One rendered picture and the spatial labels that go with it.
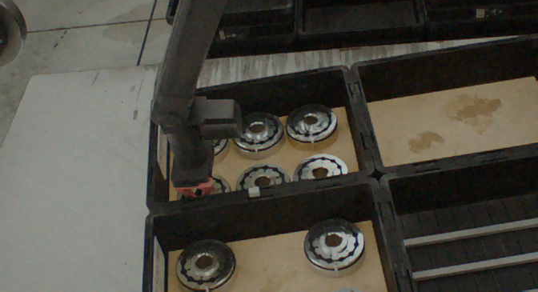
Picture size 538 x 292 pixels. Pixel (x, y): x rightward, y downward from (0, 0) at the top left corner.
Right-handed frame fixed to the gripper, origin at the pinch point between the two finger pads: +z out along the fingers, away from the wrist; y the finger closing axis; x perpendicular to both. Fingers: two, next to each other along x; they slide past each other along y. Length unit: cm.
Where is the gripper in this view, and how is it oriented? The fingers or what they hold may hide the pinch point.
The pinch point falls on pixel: (201, 190)
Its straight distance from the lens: 131.5
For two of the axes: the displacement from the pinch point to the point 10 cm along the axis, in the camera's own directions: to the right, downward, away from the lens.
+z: 1.2, 6.8, 7.2
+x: -9.9, 0.7, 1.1
